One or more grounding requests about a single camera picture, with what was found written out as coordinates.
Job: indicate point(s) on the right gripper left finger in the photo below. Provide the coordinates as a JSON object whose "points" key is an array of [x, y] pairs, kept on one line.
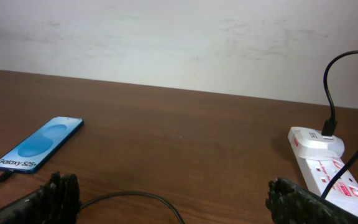
{"points": [[57, 201]]}

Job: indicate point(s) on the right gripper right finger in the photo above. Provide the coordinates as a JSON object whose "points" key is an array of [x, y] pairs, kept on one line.
{"points": [[291, 204]]}

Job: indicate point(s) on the white power strip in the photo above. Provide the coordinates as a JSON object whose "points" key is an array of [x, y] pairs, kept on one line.
{"points": [[317, 175]]}

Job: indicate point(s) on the blue Galaxy smartphone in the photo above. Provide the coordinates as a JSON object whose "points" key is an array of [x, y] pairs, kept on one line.
{"points": [[33, 152]]}

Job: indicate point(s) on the white USB charger adapter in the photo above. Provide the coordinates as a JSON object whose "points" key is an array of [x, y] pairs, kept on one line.
{"points": [[311, 144]]}

